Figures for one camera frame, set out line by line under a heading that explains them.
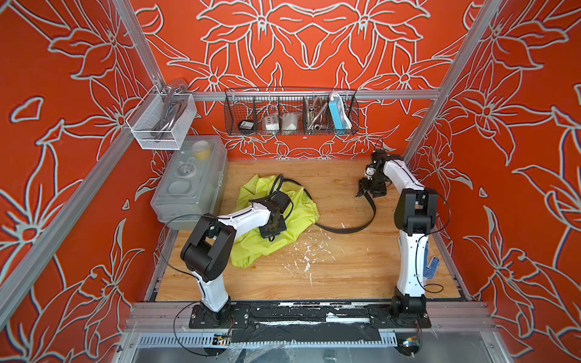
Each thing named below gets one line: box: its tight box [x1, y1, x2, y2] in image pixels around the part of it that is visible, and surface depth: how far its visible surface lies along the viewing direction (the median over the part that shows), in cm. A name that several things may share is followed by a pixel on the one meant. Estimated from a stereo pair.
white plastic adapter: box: [281, 111, 301, 131], surface depth 96 cm
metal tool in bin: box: [151, 78, 189, 143], surface depth 87 cm
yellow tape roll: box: [192, 140, 213, 161], surface depth 102 cm
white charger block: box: [264, 114, 280, 131], surface depth 94 cm
